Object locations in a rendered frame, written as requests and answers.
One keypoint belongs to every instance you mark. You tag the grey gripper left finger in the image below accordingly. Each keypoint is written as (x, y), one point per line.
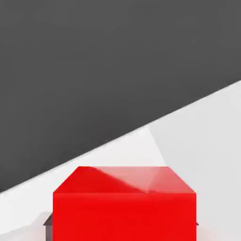
(49, 228)

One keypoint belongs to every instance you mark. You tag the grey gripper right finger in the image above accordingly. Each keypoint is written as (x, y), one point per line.
(199, 233)

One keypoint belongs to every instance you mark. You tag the small red cube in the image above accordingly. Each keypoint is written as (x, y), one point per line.
(124, 212)

